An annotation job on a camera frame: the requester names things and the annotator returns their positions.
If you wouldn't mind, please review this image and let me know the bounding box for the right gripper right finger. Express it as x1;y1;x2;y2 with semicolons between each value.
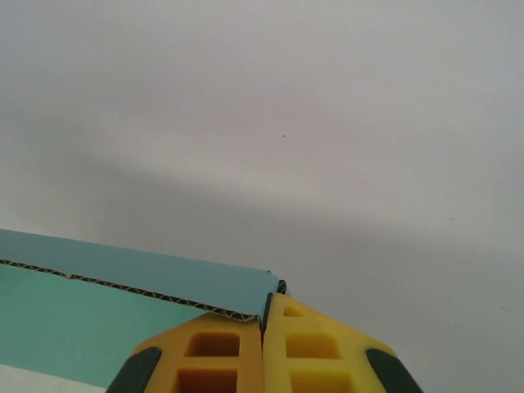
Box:
264;292;427;393

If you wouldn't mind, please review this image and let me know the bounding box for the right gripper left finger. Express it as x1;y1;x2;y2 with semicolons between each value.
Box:
108;313;264;393

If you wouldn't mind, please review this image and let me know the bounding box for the teal corrugated cardboard box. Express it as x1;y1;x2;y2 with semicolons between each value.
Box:
0;228;292;390

